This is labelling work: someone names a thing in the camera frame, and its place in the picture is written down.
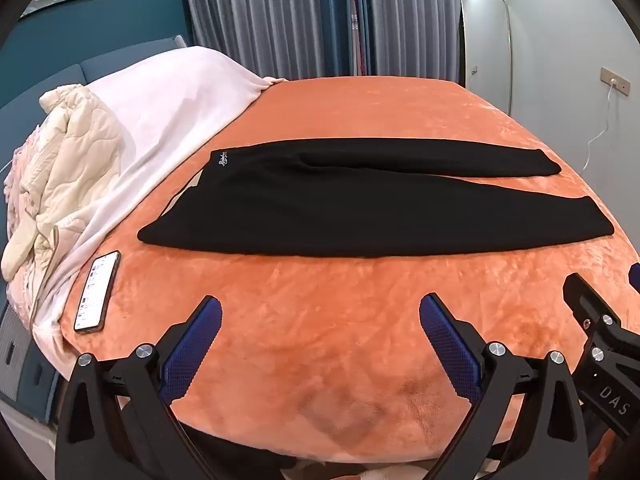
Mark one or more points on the smartphone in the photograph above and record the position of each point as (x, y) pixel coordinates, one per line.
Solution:
(97, 292)

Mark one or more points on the wall socket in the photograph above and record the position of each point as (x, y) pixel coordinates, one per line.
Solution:
(616, 80)

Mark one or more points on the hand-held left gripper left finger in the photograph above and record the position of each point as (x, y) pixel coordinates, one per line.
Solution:
(200, 332)

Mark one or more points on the grey bedside cabinet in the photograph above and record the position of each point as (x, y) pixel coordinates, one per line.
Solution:
(20, 360)

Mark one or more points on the tall rounded mirror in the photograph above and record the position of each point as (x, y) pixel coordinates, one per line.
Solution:
(487, 45)

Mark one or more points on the grey curtain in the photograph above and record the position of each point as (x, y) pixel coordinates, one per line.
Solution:
(260, 15)
(415, 15)

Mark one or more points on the cream quilted comforter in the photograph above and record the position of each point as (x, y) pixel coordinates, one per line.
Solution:
(70, 160)

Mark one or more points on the white bed sheet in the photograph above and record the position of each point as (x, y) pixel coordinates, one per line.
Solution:
(165, 105)

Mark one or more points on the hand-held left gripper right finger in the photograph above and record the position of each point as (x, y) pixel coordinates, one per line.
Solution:
(442, 332)

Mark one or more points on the black pants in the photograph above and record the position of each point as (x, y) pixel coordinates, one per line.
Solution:
(350, 210)

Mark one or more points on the blue curtain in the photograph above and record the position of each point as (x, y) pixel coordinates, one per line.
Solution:
(357, 15)

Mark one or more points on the blue padded headboard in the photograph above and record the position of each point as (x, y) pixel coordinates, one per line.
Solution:
(115, 62)

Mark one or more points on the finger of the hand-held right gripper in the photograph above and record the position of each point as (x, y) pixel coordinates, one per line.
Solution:
(635, 277)
(580, 295)

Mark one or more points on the orange plush blanket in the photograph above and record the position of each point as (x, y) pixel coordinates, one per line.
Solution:
(325, 340)

